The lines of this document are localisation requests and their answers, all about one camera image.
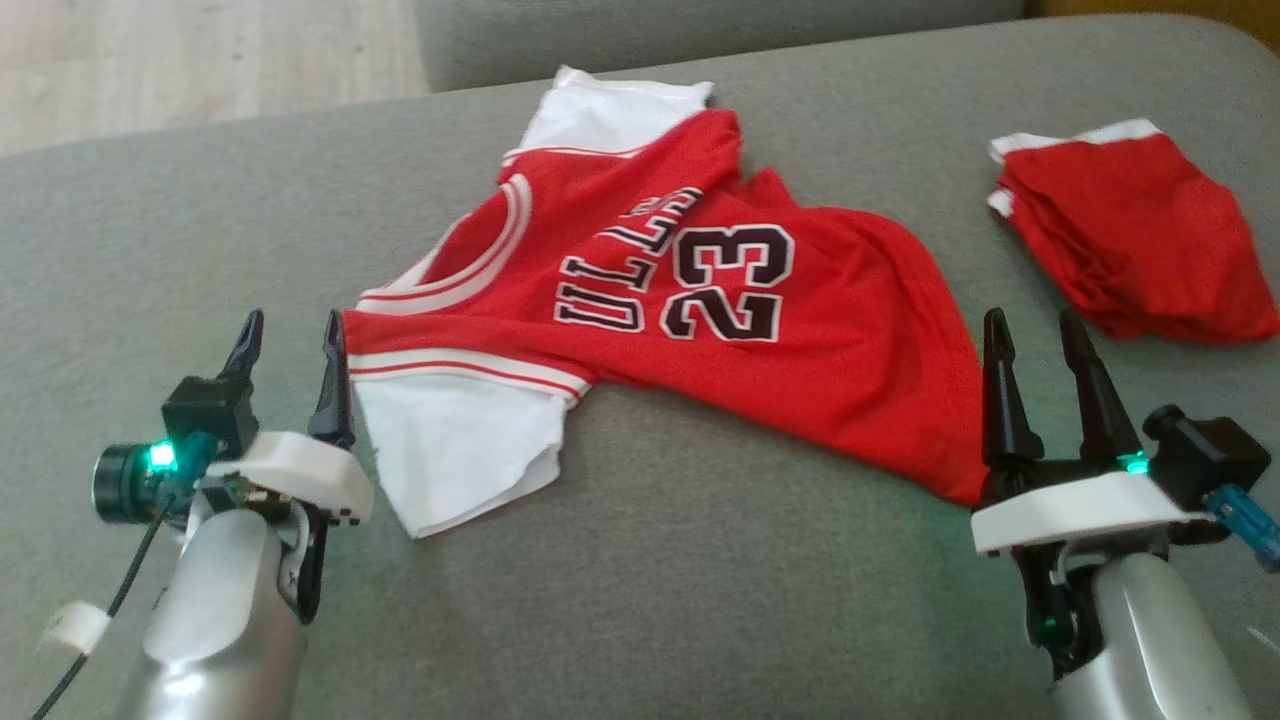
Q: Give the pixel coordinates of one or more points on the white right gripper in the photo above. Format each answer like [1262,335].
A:
[1070,510]

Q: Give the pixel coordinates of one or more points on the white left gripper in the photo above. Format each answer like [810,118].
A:
[310,475]

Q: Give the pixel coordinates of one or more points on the red shorts with white trim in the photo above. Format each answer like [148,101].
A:
[1140,240]

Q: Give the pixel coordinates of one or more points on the red jersey number 23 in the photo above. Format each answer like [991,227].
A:
[850,340]

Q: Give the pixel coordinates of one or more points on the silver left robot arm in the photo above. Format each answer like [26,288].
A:
[215,620]

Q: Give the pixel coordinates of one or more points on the grey fabric sofa seat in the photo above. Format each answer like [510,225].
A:
[700,600]

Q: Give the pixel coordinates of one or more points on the yellow brown furniture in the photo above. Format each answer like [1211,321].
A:
[1180,12]

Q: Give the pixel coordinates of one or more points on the grey sofa back cushion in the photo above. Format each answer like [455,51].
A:
[700,35]

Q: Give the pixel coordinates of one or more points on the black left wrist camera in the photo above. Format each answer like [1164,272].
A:
[205,410]

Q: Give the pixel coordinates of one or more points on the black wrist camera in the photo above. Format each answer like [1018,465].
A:
[205,410]
[1215,455]

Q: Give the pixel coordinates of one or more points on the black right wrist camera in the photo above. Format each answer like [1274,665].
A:
[1215,455]

